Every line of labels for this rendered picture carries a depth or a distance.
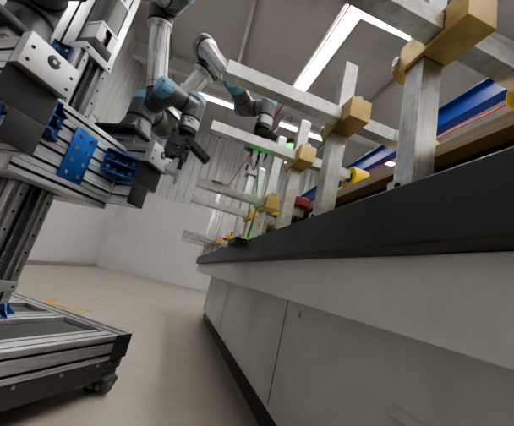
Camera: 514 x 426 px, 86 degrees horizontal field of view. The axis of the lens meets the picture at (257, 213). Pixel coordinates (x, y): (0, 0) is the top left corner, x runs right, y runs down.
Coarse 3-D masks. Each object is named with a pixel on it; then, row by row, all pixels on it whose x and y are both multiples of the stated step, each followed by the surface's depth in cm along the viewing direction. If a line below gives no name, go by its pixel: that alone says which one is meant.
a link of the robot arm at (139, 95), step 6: (138, 90) 126; (144, 90) 125; (138, 96) 124; (144, 96) 124; (132, 102) 124; (138, 102) 124; (132, 108) 123; (138, 108) 123; (144, 114) 124; (156, 114) 130; (162, 114) 134; (156, 120) 132
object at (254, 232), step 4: (264, 212) 103; (256, 216) 112; (260, 216) 106; (264, 216) 101; (256, 220) 111; (260, 220) 104; (248, 224) 124; (256, 224) 109; (260, 224) 102; (248, 228) 121; (252, 228) 114; (256, 228) 107; (260, 228) 101; (252, 232) 111; (256, 232) 105; (260, 232) 100; (244, 236) 123; (252, 236) 110; (256, 236) 103
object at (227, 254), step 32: (480, 160) 26; (512, 160) 23; (384, 192) 38; (416, 192) 32; (448, 192) 28; (480, 192) 25; (512, 192) 22; (320, 224) 53; (352, 224) 43; (384, 224) 36; (416, 224) 31; (448, 224) 27; (480, 224) 24; (512, 224) 22; (224, 256) 151; (256, 256) 89; (288, 256) 67; (320, 256) 55; (352, 256) 47
